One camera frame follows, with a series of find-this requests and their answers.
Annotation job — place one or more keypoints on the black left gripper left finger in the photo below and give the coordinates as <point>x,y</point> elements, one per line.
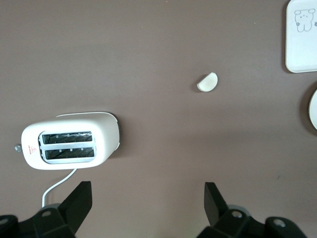
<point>62,218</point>

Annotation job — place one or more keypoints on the small metal bolt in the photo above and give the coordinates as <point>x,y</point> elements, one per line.
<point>17,148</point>

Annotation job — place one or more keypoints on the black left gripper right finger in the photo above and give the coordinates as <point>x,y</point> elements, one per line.
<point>223,220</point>

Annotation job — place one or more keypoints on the round white plate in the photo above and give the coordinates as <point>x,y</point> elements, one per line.
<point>314,109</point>

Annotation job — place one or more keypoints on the white two-slot toaster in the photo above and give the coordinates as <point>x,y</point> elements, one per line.
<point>106,134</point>

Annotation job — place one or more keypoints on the white half-round bun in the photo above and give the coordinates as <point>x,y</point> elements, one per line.
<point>208,83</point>

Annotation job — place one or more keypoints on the cream rabbit print tray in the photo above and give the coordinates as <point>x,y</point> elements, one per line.
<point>302,49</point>

